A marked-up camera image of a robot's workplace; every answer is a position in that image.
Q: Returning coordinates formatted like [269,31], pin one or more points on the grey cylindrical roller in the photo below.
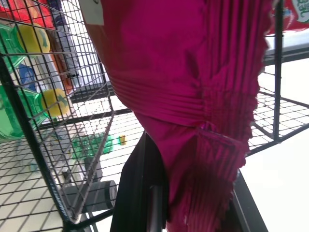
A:
[99,195]

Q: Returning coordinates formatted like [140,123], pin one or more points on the red snack bag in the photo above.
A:
[21,10]

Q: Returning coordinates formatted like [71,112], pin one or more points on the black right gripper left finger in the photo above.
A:
[137,193]

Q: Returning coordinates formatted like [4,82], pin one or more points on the orange package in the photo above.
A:
[61,70]

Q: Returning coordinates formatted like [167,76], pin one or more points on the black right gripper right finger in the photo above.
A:
[246,212]

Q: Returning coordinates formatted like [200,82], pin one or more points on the green bottle with yellow cap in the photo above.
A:
[54,102]
[31,38]
[96,146]

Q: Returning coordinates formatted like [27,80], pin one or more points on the white and blue package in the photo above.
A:
[26,76]

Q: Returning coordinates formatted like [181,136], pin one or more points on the magenta pleated cloth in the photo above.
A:
[169,72]

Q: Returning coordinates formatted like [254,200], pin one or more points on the red bag with green print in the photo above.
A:
[295,14]

